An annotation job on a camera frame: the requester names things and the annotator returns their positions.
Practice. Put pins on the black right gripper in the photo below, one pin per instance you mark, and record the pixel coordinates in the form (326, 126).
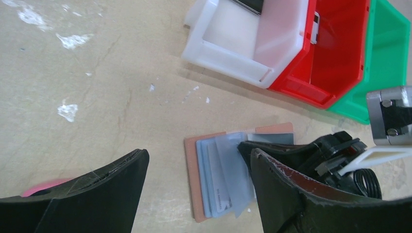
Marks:
(322, 160)

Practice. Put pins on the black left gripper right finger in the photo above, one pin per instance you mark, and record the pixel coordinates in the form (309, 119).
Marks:
(291, 202)

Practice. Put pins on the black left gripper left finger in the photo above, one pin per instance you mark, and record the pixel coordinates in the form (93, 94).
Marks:
(102, 201)

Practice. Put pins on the brown leather card holder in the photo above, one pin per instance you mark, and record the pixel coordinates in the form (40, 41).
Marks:
(236, 174)

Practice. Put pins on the pink eraser block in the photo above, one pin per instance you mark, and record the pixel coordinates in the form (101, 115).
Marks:
(43, 186)

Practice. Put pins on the red plastic bin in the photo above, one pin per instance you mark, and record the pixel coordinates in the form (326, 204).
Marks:
(323, 73)

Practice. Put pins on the green plastic bin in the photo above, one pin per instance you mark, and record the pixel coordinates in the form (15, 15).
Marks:
(386, 60)

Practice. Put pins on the white plastic bin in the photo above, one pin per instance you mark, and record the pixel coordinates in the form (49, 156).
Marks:
(256, 49)

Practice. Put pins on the silver striped card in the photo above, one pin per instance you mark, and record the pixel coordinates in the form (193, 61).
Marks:
(315, 28)

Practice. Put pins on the black card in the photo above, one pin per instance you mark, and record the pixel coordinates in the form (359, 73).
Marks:
(254, 6)

